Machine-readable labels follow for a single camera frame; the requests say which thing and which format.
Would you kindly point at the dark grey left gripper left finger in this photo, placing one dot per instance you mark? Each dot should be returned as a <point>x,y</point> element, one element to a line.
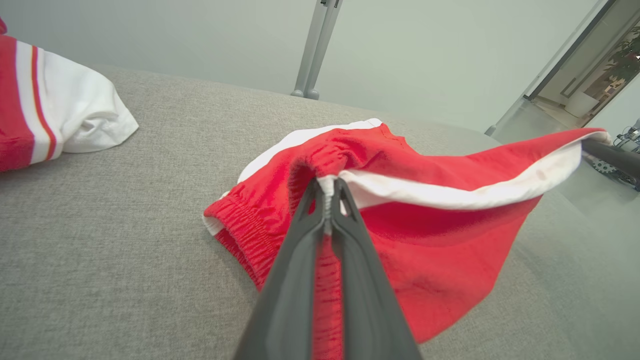
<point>285,310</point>

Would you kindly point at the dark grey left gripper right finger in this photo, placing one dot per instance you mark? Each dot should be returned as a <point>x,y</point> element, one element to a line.
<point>370,320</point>

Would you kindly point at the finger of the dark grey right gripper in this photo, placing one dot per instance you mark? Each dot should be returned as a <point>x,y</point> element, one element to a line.
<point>625,177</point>
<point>620,157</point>

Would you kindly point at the red shorts white trim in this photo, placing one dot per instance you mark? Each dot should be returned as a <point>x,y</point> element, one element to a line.
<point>425,250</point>

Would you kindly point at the red white basketball jersey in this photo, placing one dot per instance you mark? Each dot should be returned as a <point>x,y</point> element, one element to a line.
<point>30,100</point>

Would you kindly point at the grey metal equipment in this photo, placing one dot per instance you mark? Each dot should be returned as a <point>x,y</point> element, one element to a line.
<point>629,137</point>

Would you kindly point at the green leafy plant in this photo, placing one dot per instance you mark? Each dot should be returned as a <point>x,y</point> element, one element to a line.
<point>627,55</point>

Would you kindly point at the dark door frame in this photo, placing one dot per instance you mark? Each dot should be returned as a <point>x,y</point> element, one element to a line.
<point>568,50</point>

